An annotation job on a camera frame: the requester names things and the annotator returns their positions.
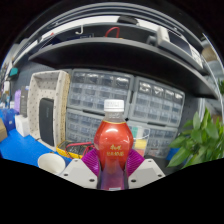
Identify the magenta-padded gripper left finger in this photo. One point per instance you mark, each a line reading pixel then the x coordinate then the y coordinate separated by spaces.
pixel 78 173

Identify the black case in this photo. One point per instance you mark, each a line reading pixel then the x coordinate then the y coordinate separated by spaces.
pixel 160 161

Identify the white box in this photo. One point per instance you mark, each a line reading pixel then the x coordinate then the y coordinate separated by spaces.
pixel 21 126

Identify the red drink bottle white cap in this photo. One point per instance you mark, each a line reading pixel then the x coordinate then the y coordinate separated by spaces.
pixel 113 143

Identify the white cup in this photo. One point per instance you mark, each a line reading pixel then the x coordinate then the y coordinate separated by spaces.
pixel 50 163

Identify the white shelf rack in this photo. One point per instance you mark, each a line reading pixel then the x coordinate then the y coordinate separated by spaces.
pixel 209 53

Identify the blue box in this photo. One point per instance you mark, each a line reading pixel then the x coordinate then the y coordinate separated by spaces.
pixel 8 118

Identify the yellow multimeter with red leads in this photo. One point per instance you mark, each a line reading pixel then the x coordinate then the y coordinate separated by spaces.
pixel 71 150

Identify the green potted plant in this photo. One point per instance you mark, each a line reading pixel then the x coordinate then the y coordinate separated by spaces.
pixel 200 143

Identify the dark grey upright box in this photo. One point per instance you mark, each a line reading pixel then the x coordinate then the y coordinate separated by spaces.
pixel 24 101

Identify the clear organizer box coloured parts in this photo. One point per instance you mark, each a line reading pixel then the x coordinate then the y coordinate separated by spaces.
pixel 140 143

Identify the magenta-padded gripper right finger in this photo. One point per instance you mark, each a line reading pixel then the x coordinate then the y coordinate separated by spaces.
pixel 146 171

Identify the teal holder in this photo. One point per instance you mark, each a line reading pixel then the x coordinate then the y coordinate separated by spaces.
pixel 13 72

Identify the black speaker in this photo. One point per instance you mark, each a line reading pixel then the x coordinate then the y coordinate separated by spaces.
pixel 46 121

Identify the purple bag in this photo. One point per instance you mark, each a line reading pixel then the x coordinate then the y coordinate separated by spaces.
pixel 17 101

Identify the white perforated tray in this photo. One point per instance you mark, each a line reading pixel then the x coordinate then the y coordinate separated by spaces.
pixel 35 110

